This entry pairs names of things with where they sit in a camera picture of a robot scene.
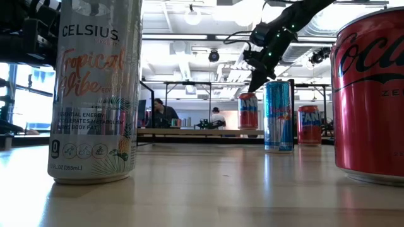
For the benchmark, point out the black track light cluster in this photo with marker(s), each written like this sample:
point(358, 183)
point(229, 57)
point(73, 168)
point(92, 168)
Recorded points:
point(318, 56)

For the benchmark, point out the white Celsius Tropical Vibe can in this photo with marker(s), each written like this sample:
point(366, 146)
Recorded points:
point(94, 94)

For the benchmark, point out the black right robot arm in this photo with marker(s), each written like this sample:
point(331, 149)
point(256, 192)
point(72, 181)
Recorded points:
point(303, 12)

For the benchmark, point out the blue Red Bull can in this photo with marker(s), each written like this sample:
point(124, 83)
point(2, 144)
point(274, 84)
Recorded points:
point(277, 126)

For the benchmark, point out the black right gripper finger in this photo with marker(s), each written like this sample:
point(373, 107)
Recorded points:
point(257, 81)

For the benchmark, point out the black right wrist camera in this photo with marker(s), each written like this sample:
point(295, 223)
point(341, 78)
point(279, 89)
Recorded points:
point(260, 34)

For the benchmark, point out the orange Fanta can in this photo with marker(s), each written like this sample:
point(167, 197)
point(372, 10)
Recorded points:
point(308, 132)
point(247, 116)

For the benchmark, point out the red Coca-Cola Zero can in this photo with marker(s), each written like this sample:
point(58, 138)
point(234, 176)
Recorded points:
point(369, 126)

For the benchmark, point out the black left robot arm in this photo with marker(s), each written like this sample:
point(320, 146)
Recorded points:
point(31, 34)

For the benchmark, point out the black background robot arm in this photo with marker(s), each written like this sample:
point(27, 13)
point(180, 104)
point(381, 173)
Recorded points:
point(208, 124)

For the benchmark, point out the black round ceiling spotlight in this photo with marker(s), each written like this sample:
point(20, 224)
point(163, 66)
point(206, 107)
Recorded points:
point(214, 56)

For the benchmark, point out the black overhead bar with lights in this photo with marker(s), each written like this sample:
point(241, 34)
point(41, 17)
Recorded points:
point(211, 37)

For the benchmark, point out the black table edge rail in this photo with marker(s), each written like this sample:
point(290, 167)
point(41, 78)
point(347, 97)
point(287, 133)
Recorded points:
point(189, 140)

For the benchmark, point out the person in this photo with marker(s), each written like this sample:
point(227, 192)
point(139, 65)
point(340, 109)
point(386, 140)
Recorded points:
point(217, 117)
point(164, 116)

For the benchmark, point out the black background table frame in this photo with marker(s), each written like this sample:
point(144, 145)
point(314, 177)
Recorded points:
point(311, 85)
point(189, 83)

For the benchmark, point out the dark computer monitor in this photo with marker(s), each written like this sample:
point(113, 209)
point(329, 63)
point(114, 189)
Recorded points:
point(142, 110)

